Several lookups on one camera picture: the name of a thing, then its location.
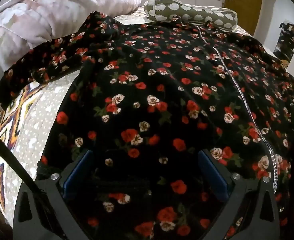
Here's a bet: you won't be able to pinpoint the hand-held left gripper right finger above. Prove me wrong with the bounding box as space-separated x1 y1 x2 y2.
198 149 281 240

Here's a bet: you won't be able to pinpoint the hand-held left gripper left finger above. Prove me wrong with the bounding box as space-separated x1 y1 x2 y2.
13 149 97 240

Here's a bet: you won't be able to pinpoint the black floral robe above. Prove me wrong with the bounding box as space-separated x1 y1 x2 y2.
0 11 294 240

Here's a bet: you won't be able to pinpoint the zigzag patterned bedsheet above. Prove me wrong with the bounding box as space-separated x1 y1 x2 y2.
0 81 48 213

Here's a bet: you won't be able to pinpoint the cluttered white shelf unit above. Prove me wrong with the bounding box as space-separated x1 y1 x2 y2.
274 22 294 85

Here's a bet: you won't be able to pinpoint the pink fluffy duvet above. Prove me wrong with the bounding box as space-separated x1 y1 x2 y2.
0 0 142 120

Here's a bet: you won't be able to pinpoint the olive cloud print pillow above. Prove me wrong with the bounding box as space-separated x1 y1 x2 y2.
144 0 238 29

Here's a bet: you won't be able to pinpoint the wooden door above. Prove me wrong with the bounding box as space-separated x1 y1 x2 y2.
224 0 264 34

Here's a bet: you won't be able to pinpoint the black cable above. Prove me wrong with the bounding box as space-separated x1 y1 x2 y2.
0 124 52 220

